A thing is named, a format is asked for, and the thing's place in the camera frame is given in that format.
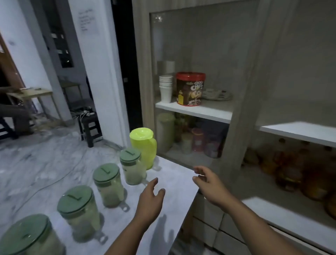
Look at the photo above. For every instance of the person's right hand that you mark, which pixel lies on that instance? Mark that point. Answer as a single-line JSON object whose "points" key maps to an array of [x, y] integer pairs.
{"points": [[214, 187]]}

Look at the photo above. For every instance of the person's left hand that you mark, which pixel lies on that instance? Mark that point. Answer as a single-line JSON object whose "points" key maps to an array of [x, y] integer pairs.
{"points": [[149, 203]]}

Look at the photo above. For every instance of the person's left thumb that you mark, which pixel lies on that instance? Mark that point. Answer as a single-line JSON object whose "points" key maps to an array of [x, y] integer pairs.
{"points": [[162, 193]]}

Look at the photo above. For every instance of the person's right thumb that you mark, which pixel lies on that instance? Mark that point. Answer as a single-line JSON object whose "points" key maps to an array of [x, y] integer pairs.
{"points": [[197, 180]]}

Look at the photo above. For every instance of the person's left forearm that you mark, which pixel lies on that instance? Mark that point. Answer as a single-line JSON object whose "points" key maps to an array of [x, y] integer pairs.
{"points": [[126, 237]]}

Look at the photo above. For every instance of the person's right forearm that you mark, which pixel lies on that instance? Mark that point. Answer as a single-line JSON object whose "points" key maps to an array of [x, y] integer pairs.
{"points": [[258, 231]]}

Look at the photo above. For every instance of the small translucent white container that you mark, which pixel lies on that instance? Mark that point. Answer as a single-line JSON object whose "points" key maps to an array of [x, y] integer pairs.
{"points": [[187, 143]]}

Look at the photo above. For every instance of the green-lidded clear plastic jar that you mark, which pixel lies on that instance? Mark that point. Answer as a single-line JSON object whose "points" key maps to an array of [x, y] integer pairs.
{"points": [[109, 185], [78, 212], [132, 166], [27, 237]]}

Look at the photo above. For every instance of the pink-lidded plastic container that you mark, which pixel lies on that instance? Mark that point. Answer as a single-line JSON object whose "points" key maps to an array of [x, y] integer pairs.
{"points": [[198, 139]]}

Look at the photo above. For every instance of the yellow-green plastic jug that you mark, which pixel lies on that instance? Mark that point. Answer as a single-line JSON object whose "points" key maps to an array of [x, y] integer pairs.
{"points": [[143, 147]]}

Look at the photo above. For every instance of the red-lidded brown cereal tub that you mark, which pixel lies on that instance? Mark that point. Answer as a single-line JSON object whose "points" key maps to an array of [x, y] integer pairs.
{"points": [[190, 89]]}

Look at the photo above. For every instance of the black stool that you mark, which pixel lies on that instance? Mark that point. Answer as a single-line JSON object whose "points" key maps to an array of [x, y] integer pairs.
{"points": [[90, 128]]}

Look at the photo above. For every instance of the stack of white paper cups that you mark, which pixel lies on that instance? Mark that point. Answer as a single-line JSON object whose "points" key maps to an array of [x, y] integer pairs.
{"points": [[166, 88]]}

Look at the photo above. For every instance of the group of amber glass jars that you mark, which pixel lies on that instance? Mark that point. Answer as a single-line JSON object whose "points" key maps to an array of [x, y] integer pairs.
{"points": [[296, 170]]}

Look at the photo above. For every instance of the white power strip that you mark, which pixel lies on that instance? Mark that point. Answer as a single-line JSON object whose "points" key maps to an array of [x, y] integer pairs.
{"points": [[86, 114]]}

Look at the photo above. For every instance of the wooden glass-door cabinet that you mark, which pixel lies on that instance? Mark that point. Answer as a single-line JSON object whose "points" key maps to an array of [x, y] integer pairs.
{"points": [[244, 78]]}

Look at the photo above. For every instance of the dark chair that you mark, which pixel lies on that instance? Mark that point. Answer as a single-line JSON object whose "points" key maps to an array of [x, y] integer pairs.
{"points": [[76, 92]]}

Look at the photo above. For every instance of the light wooden table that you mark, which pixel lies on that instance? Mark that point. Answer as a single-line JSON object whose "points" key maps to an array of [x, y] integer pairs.
{"points": [[31, 93]]}

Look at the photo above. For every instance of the white paper note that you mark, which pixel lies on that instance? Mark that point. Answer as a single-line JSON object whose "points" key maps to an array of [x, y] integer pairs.
{"points": [[88, 20]]}

